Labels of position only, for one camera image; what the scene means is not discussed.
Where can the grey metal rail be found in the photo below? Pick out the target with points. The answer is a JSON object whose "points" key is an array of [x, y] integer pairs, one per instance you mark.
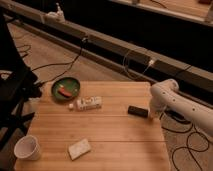
{"points": [[182, 49]]}

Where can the white sponge block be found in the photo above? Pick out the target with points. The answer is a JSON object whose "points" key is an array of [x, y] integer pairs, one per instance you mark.
{"points": [[79, 148]]}

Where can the black chair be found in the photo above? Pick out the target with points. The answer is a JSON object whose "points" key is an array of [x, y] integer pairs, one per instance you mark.
{"points": [[16, 89]]}

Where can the black eraser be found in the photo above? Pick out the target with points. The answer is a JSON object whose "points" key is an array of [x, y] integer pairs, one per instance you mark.
{"points": [[133, 110]]}

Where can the white object on rail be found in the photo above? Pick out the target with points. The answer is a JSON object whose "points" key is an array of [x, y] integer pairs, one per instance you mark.
{"points": [[58, 15]]}

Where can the red sausage on plate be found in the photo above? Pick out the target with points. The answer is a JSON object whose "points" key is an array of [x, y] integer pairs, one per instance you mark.
{"points": [[65, 93]]}

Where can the white paper cup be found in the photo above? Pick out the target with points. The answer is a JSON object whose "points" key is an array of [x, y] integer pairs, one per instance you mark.
{"points": [[27, 148]]}

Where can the green plate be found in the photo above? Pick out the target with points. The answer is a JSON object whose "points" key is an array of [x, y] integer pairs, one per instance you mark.
{"points": [[70, 84]]}

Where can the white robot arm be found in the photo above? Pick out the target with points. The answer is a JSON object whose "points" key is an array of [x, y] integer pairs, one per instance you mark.
{"points": [[165, 94]]}

